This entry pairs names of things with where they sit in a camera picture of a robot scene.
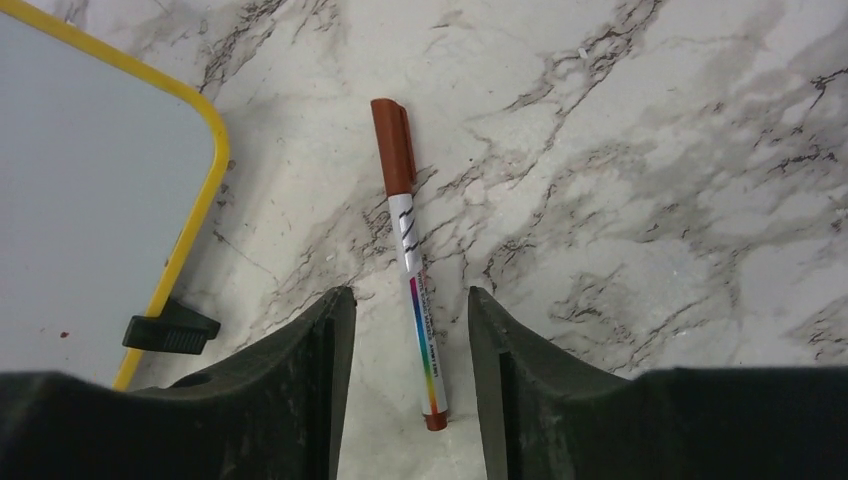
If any red marker cap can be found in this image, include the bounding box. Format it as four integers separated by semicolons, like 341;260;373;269
370;98;417;196

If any white dry erase marker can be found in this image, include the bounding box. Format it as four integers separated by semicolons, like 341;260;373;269
388;193;449;431

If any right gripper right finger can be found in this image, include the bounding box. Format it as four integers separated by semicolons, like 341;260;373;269
468;287;847;479

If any yellow framed whiteboard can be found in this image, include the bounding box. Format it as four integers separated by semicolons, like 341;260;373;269
1;1;229;390

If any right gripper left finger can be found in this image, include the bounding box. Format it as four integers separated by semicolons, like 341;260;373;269
1;286;357;479

